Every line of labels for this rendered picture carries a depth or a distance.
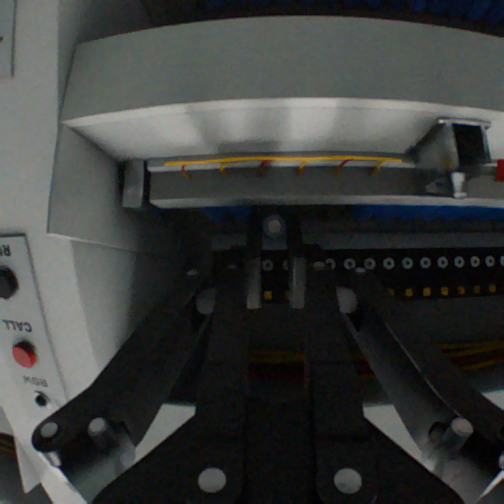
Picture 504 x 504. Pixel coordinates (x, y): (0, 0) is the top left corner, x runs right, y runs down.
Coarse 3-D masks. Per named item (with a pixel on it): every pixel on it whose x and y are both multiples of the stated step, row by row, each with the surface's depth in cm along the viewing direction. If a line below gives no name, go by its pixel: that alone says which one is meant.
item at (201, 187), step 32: (192, 160) 15; (224, 160) 15; (288, 160) 15; (384, 160) 14; (160, 192) 17; (192, 192) 17; (224, 192) 16; (256, 192) 16; (288, 192) 16; (320, 192) 16; (352, 192) 16; (384, 192) 16; (416, 192) 16; (480, 192) 15
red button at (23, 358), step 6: (18, 342) 14; (12, 348) 14; (18, 348) 14; (24, 348) 14; (12, 354) 14; (18, 354) 14; (24, 354) 14; (30, 354) 14; (18, 360) 14; (24, 360) 14; (30, 360) 14; (24, 366) 14; (30, 366) 14
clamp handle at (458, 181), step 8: (456, 168) 12; (464, 168) 11; (472, 168) 10; (480, 168) 10; (488, 168) 9; (496, 168) 9; (448, 176) 12; (456, 176) 12; (496, 176) 9; (456, 184) 12; (464, 184) 12; (456, 192) 12; (464, 192) 12
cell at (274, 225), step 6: (270, 216) 21; (276, 216) 21; (282, 216) 21; (264, 222) 21; (270, 222) 20; (276, 222) 20; (282, 222) 21; (264, 228) 21; (270, 228) 20; (276, 228) 20; (282, 228) 21; (264, 234) 21; (270, 234) 21; (276, 234) 21; (282, 234) 21
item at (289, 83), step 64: (128, 64) 12; (192, 64) 11; (256, 64) 11; (320, 64) 11; (384, 64) 11; (448, 64) 11; (64, 128) 12; (128, 128) 13; (192, 128) 13; (256, 128) 13; (320, 128) 13; (384, 128) 13; (64, 192) 12; (128, 192) 16
